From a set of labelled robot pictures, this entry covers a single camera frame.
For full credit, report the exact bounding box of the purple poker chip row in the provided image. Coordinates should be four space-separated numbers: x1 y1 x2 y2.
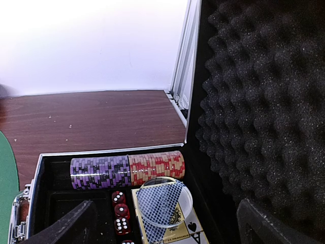
70 156 132 190

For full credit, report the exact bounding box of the clear round dealer button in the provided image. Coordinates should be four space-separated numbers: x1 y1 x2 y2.
136 176 193 228

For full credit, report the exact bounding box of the green round poker mat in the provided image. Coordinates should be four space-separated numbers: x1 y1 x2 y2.
1 132 19 243

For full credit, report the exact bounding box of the boxed card deck in case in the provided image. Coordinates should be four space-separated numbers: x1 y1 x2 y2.
132 177 209 243

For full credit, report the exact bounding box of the red poker chip row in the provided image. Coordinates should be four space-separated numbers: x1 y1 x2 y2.
128 150 185 186

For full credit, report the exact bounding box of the red die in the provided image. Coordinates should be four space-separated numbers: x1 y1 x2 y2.
114 218 131 235
114 203 130 219
111 191 126 206
121 240 135 244

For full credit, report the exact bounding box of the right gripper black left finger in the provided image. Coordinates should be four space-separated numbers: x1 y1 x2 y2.
24 200 107 243

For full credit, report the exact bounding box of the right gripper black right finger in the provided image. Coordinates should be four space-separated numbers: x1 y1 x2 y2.
237 199 315 243

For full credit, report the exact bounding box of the aluminium poker case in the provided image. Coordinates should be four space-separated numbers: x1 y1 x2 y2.
1 1 324 243

